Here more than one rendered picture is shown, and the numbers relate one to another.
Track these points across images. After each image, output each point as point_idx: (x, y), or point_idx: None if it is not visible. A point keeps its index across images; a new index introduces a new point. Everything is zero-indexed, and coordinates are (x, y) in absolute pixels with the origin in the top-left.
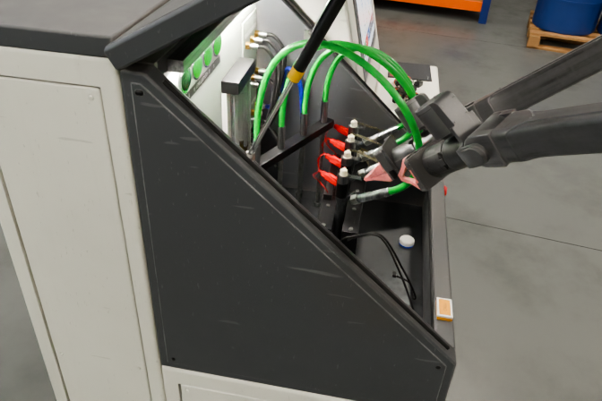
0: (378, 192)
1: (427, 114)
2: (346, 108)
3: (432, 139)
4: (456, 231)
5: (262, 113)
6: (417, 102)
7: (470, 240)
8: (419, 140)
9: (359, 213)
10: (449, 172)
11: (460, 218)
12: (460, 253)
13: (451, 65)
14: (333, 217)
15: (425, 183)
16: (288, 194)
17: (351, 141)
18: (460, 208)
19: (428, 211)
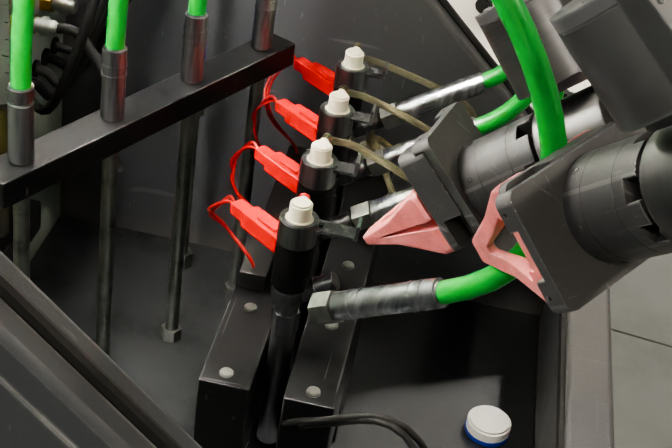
0: (402, 294)
1: (600, 26)
2: (335, 12)
3: (596, 124)
4: (617, 362)
5: (75, 6)
6: None
7: (651, 388)
8: (557, 124)
9: (347, 340)
10: (659, 252)
11: (627, 330)
12: (623, 423)
13: None
14: (263, 351)
15: (566, 283)
16: (41, 301)
17: (339, 113)
18: (631, 302)
19: (560, 343)
